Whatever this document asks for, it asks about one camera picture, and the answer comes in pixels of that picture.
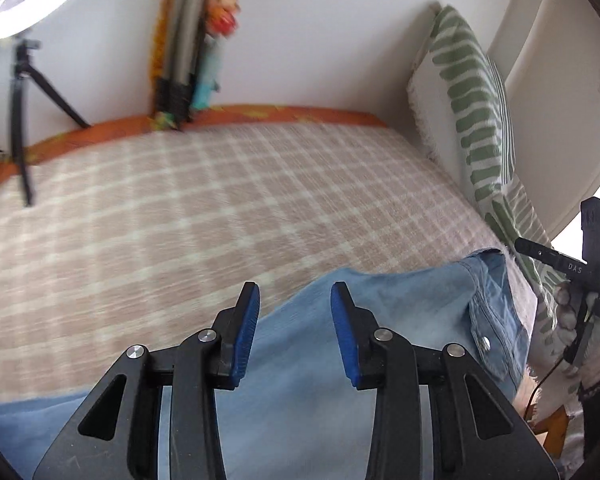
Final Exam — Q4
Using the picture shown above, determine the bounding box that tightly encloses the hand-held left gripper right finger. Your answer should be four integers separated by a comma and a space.
330, 281, 561, 480

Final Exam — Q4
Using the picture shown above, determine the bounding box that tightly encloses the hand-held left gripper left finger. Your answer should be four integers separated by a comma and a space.
32, 281, 261, 480

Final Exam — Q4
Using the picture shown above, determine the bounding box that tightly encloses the light blue denim shirt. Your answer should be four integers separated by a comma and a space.
0, 249, 531, 480

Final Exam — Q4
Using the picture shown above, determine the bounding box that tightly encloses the person's right hand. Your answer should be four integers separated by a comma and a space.
552, 281, 600, 377

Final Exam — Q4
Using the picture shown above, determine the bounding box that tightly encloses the pink checked blanket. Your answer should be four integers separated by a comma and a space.
0, 122, 538, 406

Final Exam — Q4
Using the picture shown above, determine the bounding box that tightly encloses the wooden furniture piece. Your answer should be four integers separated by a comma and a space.
532, 405, 572, 461

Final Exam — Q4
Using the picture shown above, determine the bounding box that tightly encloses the orange patterned bedsheet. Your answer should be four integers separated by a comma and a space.
0, 104, 388, 192

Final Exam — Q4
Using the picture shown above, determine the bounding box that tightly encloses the orange patterned cloth strip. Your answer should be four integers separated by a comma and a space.
150, 0, 176, 129

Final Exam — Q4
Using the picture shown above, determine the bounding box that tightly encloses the folded silver tripod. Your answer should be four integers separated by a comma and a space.
167, 0, 206, 122

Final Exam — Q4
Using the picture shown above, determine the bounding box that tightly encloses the black mini tripod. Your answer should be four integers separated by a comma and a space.
7, 40, 92, 207

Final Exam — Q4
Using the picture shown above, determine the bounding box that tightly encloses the colourful patterned scarf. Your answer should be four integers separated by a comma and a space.
190, 0, 243, 111

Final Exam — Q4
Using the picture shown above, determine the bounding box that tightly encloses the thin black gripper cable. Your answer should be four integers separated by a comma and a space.
527, 347, 581, 421

